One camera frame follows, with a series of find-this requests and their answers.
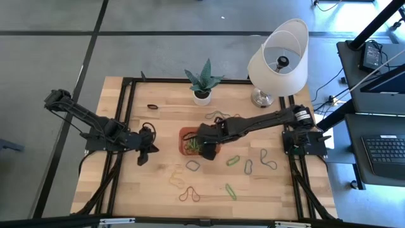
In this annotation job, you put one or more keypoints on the black desk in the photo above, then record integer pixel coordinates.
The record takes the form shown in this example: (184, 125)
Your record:
(351, 79)

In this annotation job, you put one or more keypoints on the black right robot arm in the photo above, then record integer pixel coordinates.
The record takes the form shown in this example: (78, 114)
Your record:
(262, 122)

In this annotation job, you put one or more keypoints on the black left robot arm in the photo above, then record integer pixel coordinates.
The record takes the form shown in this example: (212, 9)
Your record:
(88, 117)

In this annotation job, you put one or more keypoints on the orange plastic bin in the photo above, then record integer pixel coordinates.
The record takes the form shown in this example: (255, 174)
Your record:
(181, 149)

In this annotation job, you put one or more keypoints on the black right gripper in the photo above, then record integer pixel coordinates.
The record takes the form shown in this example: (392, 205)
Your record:
(209, 136)

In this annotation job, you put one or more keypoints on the blue thin rubber band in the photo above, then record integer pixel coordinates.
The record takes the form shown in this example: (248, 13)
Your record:
(210, 114)

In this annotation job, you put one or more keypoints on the green plant in white pot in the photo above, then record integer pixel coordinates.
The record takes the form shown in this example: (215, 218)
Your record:
(202, 96)

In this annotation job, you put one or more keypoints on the green wide rubber band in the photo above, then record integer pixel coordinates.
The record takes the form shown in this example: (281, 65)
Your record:
(231, 192)
(228, 163)

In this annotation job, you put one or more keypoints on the black metal post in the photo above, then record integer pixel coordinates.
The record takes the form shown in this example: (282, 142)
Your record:
(338, 112)
(376, 23)

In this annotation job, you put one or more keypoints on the white shade silver table lamp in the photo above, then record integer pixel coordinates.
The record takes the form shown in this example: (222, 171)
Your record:
(278, 82)

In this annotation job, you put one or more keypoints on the black keyboard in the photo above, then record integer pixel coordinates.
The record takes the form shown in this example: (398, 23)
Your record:
(386, 152)

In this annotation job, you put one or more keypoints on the black caster wheel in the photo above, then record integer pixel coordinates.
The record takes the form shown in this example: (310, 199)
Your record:
(353, 184)

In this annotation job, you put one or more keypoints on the white power strip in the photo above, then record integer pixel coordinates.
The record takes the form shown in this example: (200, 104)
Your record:
(333, 100)

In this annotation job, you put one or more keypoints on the green thin rubber band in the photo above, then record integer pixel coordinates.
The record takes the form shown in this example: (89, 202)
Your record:
(262, 156)
(190, 147)

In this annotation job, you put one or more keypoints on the black wide rubber band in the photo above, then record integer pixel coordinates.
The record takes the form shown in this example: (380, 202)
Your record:
(148, 106)

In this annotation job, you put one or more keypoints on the grey chair leg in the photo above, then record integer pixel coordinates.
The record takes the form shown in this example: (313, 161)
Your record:
(9, 145)

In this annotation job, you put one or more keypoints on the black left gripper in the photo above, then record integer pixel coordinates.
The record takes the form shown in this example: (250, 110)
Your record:
(136, 141)

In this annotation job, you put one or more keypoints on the black power adapter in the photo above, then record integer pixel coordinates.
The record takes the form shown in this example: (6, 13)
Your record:
(371, 57)

